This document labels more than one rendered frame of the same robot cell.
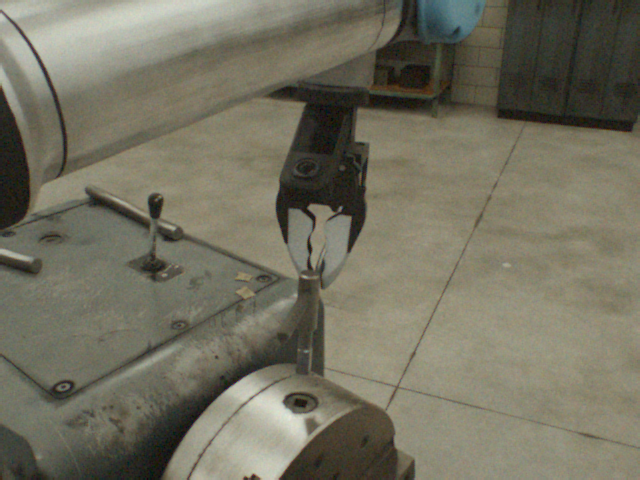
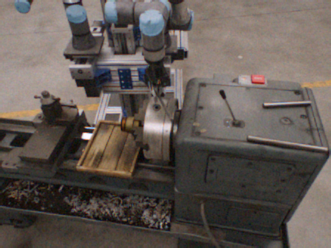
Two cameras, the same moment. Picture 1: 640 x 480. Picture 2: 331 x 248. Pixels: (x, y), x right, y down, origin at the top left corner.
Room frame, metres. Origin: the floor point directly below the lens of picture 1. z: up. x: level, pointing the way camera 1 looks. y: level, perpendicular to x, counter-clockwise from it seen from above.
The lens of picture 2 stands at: (1.41, -0.40, 2.10)
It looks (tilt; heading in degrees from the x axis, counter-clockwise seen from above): 45 degrees down; 152
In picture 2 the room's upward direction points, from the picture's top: 2 degrees counter-clockwise
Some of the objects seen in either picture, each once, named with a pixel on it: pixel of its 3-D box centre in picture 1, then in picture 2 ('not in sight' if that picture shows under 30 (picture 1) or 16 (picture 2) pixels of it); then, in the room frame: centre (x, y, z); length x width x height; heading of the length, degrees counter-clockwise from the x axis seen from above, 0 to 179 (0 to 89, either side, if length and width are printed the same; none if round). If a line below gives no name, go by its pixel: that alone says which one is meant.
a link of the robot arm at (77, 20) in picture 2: not in sight; (77, 18); (-0.31, -0.05, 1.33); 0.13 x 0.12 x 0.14; 170
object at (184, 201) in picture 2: not in sight; (225, 201); (0.79, 0.35, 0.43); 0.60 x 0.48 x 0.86; 50
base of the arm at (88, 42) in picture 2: not in sight; (82, 37); (-0.30, -0.06, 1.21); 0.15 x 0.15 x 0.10
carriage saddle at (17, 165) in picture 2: not in sight; (46, 137); (0.11, -0.49, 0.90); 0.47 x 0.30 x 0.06; 140
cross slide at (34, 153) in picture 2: not in sight; (52, 130); (0.13, -0.44, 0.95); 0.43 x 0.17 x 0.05; 140
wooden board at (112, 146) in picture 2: not in sight; (114, 146); (0.38, -0.18, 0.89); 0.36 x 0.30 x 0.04; 140
